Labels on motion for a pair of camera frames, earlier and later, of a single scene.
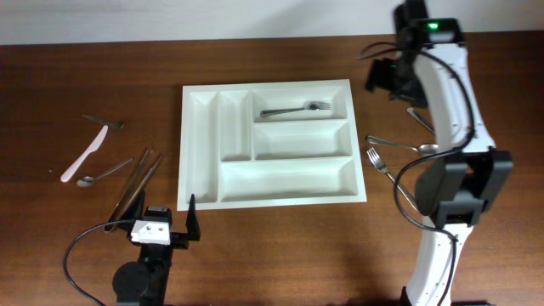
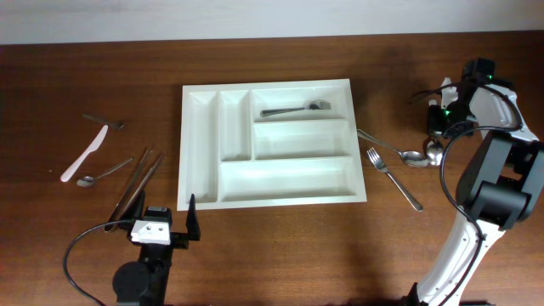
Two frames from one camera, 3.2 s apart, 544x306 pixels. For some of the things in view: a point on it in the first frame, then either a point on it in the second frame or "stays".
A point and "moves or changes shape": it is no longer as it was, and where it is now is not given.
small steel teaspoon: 88,181 stays
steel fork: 312,105 stays
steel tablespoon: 425,150 -> 412,157
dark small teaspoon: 116,124 stays
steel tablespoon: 413,111 moves or changes shape
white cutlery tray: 273,144 stays
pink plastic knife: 94,146 stays
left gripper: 182,239 stays
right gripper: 379,74 -> 433,123
